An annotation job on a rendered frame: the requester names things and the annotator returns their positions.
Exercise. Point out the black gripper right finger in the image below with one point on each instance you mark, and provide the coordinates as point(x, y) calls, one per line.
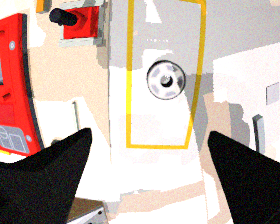
point(251, 181)

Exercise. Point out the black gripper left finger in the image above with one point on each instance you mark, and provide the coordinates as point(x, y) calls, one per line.
point(42, 186)

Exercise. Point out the yellow rectangular outline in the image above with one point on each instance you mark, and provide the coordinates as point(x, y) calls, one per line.
point(197, 82)

